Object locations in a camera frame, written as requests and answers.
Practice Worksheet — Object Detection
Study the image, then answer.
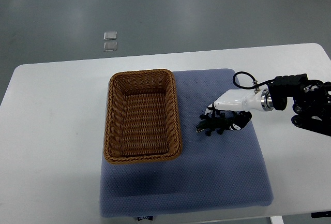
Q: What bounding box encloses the blue grey cushion mat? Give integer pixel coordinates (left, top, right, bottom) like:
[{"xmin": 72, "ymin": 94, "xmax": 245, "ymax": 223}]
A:
[{"xmin": 100, "ymin": 69, "xmax": 273, "ymax": 218}]

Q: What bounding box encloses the brown wicker basket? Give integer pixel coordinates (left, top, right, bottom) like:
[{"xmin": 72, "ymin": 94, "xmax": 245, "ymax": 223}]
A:
[{"xmin": 103, "ymin": 69, "xmax": 183, "ymax": 165}]

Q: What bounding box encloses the black table control panel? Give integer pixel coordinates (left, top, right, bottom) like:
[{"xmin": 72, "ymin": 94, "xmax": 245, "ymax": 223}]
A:
[{"xmin": 311, "ymin": 211, "xmax": 331, "ymax": 218}]

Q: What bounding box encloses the white table leg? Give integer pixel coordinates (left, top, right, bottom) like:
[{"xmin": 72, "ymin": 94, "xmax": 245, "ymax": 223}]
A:
[{"xmin": 270, "ymin": 216, "xmax": 284, "ymax": 224}]

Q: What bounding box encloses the dark toy crocodile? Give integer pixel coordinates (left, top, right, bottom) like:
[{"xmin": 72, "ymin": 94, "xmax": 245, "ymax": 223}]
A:
[{"xmin": 195, "ymin": 111, "xmax": 242, "ymax": 137}]

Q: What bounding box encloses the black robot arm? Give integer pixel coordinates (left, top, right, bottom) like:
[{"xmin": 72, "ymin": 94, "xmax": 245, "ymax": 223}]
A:
[{"xmin": 267, "ymin": 74, "xmax": 330, "ymax": 136}]

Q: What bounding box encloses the upper metal floor plate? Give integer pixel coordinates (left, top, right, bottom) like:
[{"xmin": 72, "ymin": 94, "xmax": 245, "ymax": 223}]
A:
[{"xmin": 103, "ymin": 31, "xmax": 117, "ymax": 40}]

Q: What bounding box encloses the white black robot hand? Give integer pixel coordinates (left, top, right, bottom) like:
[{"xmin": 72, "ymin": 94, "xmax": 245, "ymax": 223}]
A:
[{"xmin": 203, "ymin": 88, "xmax": 274, "ymax": 128}]

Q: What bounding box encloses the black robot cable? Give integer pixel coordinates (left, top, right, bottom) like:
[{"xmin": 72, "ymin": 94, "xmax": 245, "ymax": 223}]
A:
[{"xmin": 232, "ymin": 71, "xmax": 275, "ymax": 94}]

